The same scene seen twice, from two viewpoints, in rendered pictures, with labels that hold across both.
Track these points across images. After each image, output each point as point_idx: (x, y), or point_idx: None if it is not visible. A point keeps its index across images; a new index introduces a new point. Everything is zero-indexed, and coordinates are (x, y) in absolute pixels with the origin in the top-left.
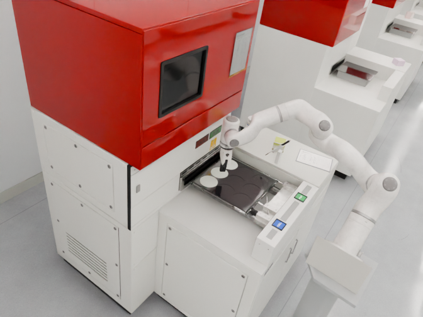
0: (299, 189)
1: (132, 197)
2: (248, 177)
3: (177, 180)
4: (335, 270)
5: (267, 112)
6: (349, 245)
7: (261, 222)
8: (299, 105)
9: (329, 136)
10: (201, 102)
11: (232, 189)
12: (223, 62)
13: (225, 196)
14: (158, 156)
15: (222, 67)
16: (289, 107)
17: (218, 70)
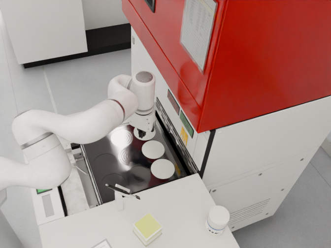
0: (55, 196)
1: (131, 41)
2: (127, 173)
3: (154, 99)
4: None
5: (117, 94)
6: None
7: None
8: (83, 111)
9: (27, 164)
10: (154, 23)
11: (118, 145)
12: (174, 2)
13: (113, 132)
14: (128, 19)
15: (173, 10)
16: (96, 105)
17: (168, 5)
